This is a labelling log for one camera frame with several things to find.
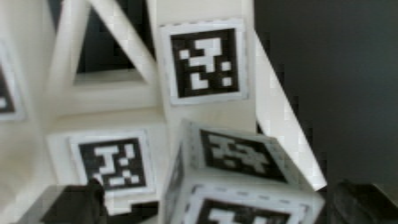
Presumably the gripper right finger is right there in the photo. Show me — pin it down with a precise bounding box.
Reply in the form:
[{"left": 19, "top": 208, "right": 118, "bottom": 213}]
[{"left": 328, "top": 180, "right": 398, "bottom": 224}]

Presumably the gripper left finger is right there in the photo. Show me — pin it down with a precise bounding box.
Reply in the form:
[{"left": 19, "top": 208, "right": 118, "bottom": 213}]
[{"left": 15, "top": 178, "right": 111, "bottom": 224}]

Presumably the small white tagged cube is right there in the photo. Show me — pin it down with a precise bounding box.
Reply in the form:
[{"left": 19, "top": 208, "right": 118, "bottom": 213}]
[{"left": 159, "top": 121, "right": 325, "bottom": 224}]

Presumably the white chair back frame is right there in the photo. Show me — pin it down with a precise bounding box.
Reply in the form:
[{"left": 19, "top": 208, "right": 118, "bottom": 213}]
[{"left": 0, "top": 0, "right": 325, "bottom": 224}]

